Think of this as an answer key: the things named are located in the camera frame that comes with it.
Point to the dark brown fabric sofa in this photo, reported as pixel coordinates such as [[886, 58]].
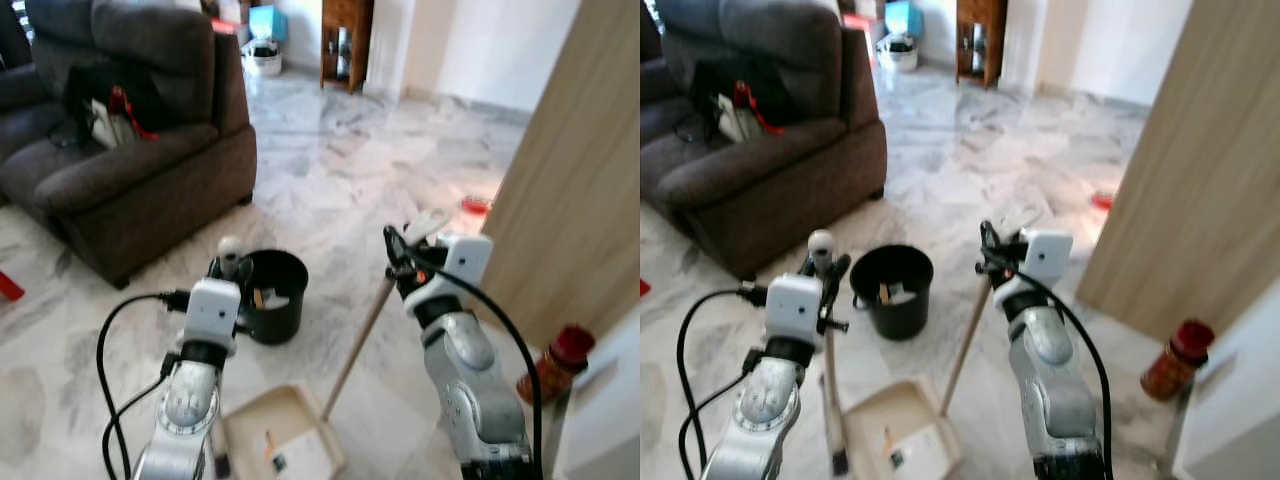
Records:
[[760, 190], [130, 190]]

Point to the white furniture piece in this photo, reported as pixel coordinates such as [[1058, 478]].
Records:
[[605, 420], [1235, 410]]

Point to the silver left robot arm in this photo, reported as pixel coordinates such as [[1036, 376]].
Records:
[[765, 400], [190, 400]]

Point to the brown wooden cabinet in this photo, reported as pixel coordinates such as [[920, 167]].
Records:
[[980, 40], [345, 40]]

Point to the small red floor item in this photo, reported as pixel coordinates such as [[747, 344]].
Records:
[[476, 205], [1103, 200]]

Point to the light wooden door panel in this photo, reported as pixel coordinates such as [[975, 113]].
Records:
[[1190, 170], [570, 180]]

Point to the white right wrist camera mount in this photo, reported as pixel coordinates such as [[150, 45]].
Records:
[[1045, 255], [465, 260]]

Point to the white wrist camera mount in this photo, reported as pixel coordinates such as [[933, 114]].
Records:
[[465, 260], [1045, 255], [793, 308], [213, 312]]

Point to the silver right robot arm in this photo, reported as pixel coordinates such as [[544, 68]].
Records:
[[460, 370], [1045, 370]]

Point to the white round appliance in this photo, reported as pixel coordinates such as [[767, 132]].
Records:
[[897, 55], [262, 58]]

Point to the light blue box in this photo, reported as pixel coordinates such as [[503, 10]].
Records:
[[903, 18], [268, 22]]

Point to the red jar with red lid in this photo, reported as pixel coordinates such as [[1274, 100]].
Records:
[[560, 365], [1180, 362]]

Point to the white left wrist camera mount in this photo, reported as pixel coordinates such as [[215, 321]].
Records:
[[213, 312], [793, 308]]

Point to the white rubbish scrap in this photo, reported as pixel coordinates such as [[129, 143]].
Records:
[[900, 295], [275, 299]]

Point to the black plastic bucket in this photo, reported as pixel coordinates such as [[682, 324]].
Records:
[[275, 320], [895, 318]]

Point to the white paper scrap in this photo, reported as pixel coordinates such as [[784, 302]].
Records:
[[925, 455], [305, 457]]

